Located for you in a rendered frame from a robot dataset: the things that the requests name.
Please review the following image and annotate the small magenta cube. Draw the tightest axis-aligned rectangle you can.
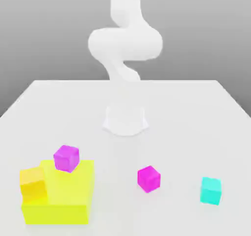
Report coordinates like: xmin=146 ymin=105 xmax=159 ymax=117
xmin=137 ymin=165 xmax=162 ymax=194

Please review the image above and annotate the small violet cube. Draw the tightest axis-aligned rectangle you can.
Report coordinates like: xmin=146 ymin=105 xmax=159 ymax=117
xmin=53 ymin=144 xmax=80 ymax=174

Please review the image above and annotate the small cyan cube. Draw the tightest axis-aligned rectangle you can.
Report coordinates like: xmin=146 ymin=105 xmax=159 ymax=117
xmin=200 ymin=176 xmax=223 ymax=206

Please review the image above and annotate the small orange cube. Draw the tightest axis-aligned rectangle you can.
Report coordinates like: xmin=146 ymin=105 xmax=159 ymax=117
xmin=19 ymin=166 xmax=48 ymax=203

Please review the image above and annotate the large yellow box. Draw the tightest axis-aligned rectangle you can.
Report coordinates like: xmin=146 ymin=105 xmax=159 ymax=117
xmin=21 ymin=159 xmax=95 ymax=225

